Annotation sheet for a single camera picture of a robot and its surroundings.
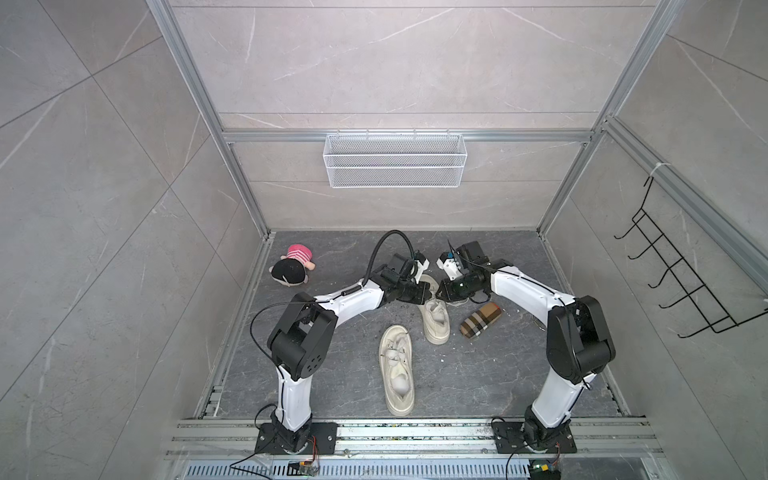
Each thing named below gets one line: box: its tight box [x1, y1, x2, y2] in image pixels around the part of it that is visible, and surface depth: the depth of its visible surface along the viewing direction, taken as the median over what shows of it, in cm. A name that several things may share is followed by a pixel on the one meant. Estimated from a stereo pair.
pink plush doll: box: [268, 244, 316, 287], surface depth 102 cm
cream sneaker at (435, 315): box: [418, 274, 451, 346], surface depth 90 cm
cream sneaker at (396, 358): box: [379, 325, 415, 417], surface depth 79 cm
